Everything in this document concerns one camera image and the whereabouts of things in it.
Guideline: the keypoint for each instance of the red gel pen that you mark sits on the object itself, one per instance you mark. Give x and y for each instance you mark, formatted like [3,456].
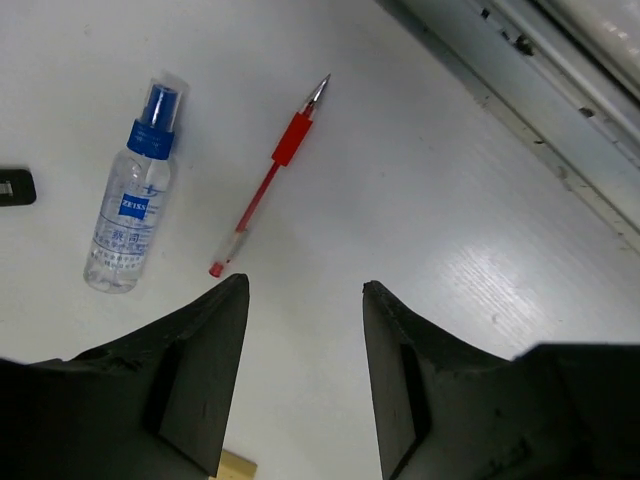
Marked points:
[283,154]

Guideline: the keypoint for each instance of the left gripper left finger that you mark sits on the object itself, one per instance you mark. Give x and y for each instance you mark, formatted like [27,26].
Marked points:
[153,404]

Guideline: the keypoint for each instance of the pink highlighter black cap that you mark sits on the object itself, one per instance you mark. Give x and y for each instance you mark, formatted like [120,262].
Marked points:
[17,187]

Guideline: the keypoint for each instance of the beige rectangular eraser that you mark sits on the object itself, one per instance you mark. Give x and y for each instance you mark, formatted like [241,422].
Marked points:
[235,467]

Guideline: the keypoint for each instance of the metal table rail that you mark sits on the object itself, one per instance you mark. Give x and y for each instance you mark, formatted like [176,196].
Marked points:
[561,75]

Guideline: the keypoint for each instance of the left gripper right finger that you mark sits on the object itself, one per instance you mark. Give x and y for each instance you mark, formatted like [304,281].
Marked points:
[445,409]

